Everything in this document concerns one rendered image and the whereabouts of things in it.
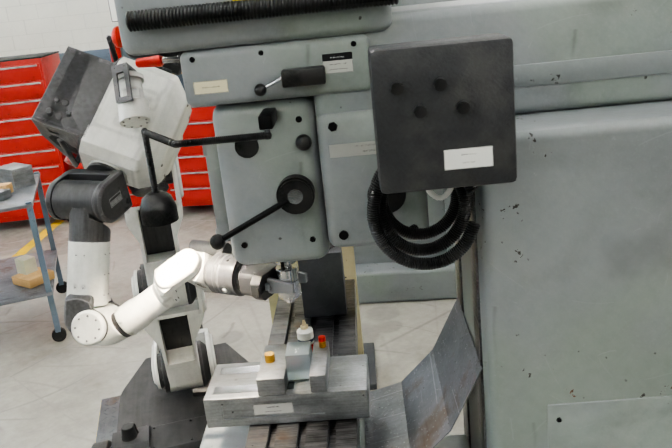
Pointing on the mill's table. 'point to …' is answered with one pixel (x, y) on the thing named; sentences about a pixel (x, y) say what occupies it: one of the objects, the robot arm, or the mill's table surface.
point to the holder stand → (324, 285)
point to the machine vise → (353, 380)
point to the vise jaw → (273, 372)
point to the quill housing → (281, 143)
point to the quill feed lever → (302, 194)
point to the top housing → (297, 25)
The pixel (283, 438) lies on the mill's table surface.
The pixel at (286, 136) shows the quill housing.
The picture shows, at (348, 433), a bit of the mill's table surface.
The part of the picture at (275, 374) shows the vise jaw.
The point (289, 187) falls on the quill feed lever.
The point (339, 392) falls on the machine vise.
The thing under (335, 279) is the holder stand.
